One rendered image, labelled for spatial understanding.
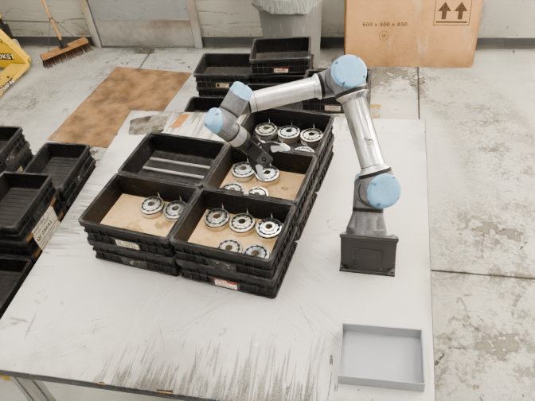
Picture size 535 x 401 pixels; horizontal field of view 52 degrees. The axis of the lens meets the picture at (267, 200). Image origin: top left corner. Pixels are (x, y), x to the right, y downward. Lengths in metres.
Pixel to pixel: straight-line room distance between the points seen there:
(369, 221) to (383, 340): 0.42
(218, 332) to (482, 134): 2.60
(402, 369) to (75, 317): 1.20
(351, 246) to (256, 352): 0.51
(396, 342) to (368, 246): 0.35
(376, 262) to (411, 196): 0.48
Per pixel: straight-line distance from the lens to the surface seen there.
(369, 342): 1.96
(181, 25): 5.21
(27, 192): 3.23
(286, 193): 2.26
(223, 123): 1.84
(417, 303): 2.07
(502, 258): 3.23
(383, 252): 2.04
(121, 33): 5.48
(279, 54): 3.92
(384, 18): 4.65
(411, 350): 1.96
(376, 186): 1.87
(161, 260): 2.15
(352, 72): 1.90
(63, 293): 2.32
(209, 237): 2.13
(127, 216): 2.32
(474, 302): 3.00
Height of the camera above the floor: 2.36
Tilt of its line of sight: 43 degrees down
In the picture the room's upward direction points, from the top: 7 degrees counter-clockwise
